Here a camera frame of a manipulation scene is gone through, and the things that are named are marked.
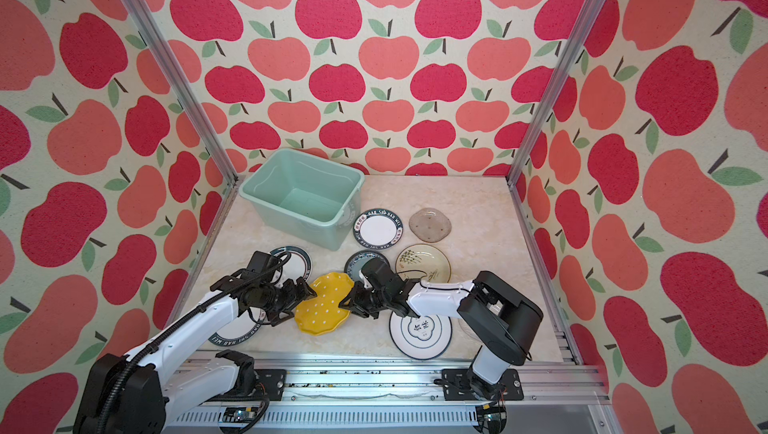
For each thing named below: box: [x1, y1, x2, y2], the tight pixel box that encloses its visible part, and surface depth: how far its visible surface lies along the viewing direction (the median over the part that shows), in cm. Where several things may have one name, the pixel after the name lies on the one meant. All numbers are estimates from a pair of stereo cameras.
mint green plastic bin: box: [239, 148, 365, 251], surface depth 105 cm
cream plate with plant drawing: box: [395, 243, 452, 283], surface depth 98 cm
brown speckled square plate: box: [409, 208, 452, 243], surface depth 109 cm
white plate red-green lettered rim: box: [353, 208, 404, 250], surface depth 107 cm
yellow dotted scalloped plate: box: [295, 272, 355, 336], surface depth 85 cm
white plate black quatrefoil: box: [389, 313, 453, 360], surface depth 84 cm
